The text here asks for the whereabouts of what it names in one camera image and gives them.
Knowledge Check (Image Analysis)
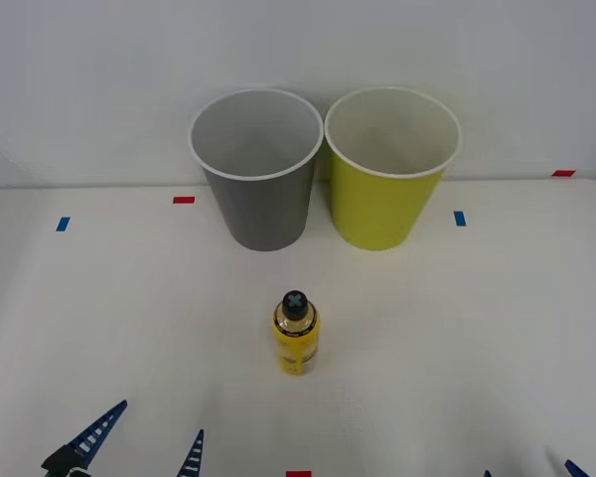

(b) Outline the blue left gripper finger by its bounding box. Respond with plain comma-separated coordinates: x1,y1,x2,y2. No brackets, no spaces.
174,428,206,477
40,398,129,472

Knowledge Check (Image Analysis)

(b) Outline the yellow-green plastic waste bin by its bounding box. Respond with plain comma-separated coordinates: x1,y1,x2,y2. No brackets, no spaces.
323,85,464,251

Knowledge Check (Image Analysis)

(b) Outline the yellow bottle with black cap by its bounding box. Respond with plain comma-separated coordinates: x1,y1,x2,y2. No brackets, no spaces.
271,289,322,380

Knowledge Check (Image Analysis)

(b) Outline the grey plastic waste bin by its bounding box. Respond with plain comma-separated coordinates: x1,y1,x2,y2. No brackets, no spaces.
188,87,325,252

